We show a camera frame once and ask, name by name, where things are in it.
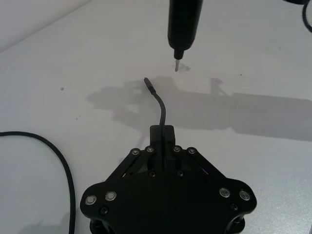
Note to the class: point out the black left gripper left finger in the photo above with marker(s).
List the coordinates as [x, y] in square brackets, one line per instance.
[143, 161]

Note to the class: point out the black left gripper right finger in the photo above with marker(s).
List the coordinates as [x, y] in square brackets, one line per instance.
[181, 159]

